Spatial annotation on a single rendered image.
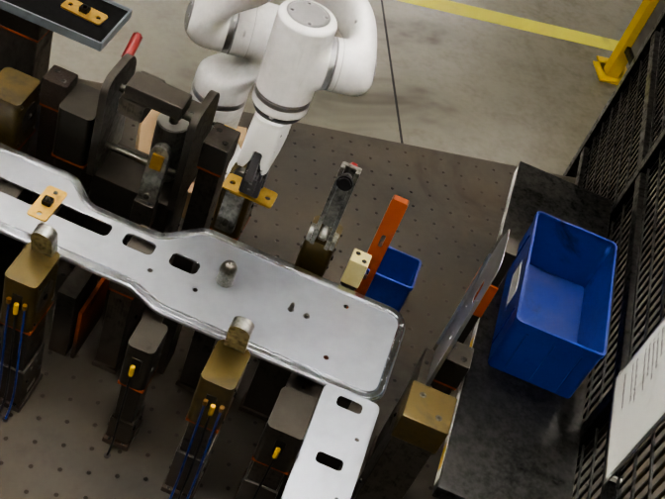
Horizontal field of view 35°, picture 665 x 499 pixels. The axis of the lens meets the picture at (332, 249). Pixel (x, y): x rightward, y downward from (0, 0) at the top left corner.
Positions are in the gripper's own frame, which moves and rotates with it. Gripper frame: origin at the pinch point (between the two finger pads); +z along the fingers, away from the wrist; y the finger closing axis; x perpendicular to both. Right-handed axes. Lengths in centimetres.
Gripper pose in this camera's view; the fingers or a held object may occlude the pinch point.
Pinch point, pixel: (253, 179)
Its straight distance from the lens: 164.5
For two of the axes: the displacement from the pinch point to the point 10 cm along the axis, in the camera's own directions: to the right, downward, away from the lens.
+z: -2.9, 6.6, 6.9
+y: -2.9, 6.3, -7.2
